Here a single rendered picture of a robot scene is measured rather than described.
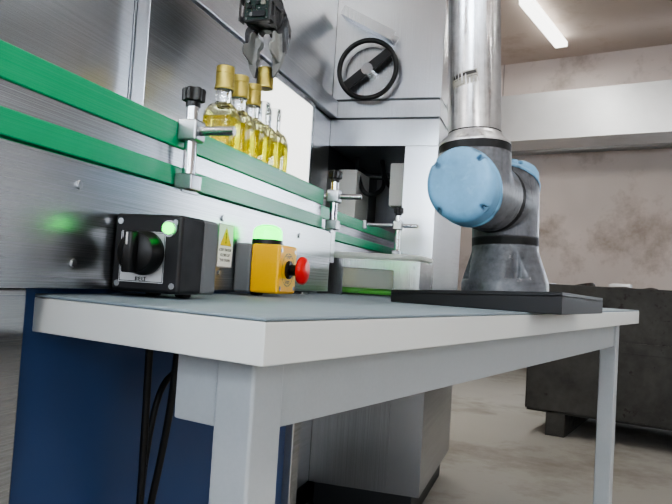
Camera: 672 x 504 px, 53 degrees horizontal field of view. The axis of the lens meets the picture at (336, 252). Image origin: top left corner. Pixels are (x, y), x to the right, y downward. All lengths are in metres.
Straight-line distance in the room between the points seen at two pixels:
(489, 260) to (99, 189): 0.69
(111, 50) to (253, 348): 0.87
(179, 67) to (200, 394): 0.92
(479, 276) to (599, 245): 6.58
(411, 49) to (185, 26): 1.10
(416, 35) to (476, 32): 1.24
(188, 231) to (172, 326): 0.18
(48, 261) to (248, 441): 0.25
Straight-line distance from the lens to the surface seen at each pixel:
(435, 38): 2.37
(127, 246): 0.68
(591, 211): 7.80
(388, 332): 0.63
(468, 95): 1.12
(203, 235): 0.73
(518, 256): 1.18
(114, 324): 0.59
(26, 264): 0.64
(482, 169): 1.05
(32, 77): 0.68
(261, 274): 0.96
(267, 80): 1.46
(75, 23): 1.21
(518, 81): 8.34
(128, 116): 0.79
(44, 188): 0.66
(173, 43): 1.39
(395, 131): 2.30
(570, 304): 1.07
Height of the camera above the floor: 0.78
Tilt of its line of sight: 2 degrees up
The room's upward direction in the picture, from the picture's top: 4 degrees clockwise
